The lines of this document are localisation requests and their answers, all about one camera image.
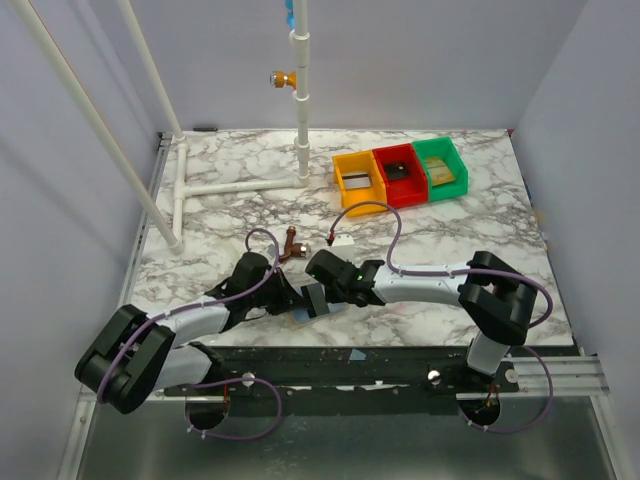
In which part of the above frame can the gold card in green bin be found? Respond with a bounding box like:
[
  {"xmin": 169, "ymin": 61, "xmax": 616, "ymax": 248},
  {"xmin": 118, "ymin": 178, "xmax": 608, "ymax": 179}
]
[{"xmin": 425, "ymin": 156, "xmax": 455, "ymax": 187}]

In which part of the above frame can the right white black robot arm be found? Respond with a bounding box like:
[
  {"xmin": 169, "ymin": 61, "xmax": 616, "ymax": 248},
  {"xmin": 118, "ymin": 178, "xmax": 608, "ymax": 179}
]
[{"xmin": 306, "ymin": 250, "xmax": 538, "ymax": 376}]

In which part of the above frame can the yellow plastic bin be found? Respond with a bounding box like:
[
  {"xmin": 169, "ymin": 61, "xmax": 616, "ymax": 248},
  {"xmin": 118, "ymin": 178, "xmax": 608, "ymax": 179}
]
[{"xmin": 332, "ymin": 150, "xmax": 387, "ymax": 218}]

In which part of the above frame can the white card in yellow bin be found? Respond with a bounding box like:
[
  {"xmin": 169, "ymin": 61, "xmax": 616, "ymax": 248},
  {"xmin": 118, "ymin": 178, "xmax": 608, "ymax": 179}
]
[{"xmin": 342, "ymin": 171, "xmax": 372, "ymax": 190}]

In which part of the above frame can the beige card holder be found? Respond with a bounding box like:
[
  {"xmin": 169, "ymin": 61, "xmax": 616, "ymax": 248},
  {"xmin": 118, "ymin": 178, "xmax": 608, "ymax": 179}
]
[{"xmin": 291, "ymin": 303, "xmax": 348, "ymax": 327}]

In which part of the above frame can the black card in red bin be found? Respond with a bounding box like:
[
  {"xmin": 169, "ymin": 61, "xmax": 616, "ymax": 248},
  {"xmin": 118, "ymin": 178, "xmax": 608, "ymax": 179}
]
[{"xmin": 384, "ymin": 162, "xmax": 410, "ymax": 182}]

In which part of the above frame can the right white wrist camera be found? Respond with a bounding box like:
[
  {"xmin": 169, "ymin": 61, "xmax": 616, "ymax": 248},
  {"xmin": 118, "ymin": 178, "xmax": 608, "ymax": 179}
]
[{"xmin": 330, "ymin": 234, "xmax": 355, "ymax": 263}]

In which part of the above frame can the green plastic bin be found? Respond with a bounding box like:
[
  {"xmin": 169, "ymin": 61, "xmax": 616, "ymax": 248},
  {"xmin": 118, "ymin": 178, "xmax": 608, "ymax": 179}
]
[{"xmin": 412, "ymin": 137, "xmax": 469, "ymax": 203}]

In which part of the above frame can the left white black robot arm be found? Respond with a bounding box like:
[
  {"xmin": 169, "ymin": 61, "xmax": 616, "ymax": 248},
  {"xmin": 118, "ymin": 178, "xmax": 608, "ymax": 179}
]
[{"xmin": 74, "ymin": 252, "xmax": 308, "ymax": 414}]

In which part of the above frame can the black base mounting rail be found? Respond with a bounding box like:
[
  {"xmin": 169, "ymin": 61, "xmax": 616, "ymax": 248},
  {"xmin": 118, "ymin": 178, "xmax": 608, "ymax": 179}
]
[{"xmin": 164, "ymin": 338, "xmax": 584, "ymax": 419}]

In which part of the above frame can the brown metal pipe fitting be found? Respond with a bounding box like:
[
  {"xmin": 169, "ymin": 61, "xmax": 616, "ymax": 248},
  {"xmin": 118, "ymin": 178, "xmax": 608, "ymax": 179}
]
[{"xmin": 279, "ymin": 226, "xmax": 311, "ymax": 263}]

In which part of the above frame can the blue sticker on rail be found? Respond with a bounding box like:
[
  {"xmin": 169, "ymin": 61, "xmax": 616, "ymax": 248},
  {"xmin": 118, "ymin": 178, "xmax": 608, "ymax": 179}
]
[{"xmin": 349, "ymin": 349, "xmax": 366, "ymax": 361}]

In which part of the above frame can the red plastic bin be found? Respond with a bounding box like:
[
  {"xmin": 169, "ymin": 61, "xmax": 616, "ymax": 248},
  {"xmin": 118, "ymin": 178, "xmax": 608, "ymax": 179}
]
[{"xmin": 373, "ymin": 143, "xmax": 429, "ymax": 209}]

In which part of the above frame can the white PVC pipe frame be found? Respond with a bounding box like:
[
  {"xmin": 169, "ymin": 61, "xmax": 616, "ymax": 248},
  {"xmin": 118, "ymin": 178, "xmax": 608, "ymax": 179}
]
[{"xmin": 11, "ymin": 1, "xmax": 310, "ymax": 255}]

